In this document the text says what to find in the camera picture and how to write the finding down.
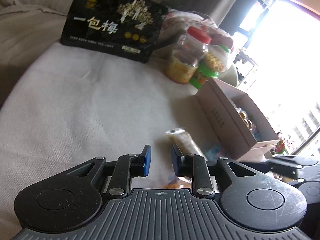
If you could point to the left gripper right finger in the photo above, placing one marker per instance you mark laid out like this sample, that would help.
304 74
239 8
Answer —
195 167

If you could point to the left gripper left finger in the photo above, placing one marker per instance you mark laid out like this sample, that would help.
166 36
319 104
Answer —
121 172

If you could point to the small pastry snack pack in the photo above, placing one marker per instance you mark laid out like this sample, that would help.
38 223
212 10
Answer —
179 183

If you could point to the long biscuit bar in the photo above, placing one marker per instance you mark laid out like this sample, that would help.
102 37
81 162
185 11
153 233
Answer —
184 141

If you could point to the potted red flowers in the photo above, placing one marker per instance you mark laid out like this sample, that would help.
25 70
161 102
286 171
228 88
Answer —
282 144

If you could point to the blue clear snack wrapper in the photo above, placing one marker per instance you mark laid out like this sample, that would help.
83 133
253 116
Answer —
216 151

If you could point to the pink cardboard box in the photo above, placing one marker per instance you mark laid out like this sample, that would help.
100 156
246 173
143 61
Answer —
242 129

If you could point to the green lid round jar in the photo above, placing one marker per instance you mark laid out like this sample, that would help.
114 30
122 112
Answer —
215 61

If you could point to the red lid plastic jar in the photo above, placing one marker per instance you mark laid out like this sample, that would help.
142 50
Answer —
186 55

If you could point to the black plum snack bag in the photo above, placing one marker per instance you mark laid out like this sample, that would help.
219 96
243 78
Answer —
125 28

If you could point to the floral folded blanket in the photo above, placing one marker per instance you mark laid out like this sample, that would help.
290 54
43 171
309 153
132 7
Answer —
177 23

